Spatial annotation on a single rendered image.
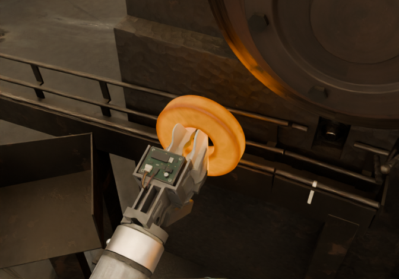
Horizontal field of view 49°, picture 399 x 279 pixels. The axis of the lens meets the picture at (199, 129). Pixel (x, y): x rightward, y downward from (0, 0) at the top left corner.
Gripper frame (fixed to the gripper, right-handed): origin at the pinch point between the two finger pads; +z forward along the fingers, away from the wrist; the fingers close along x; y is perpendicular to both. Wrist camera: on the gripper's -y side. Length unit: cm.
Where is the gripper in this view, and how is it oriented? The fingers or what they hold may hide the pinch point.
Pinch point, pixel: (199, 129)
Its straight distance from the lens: 73.4
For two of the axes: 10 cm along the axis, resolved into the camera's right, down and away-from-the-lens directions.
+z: 4.0, -8.1, 4.3
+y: -1.3, -5.2, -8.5
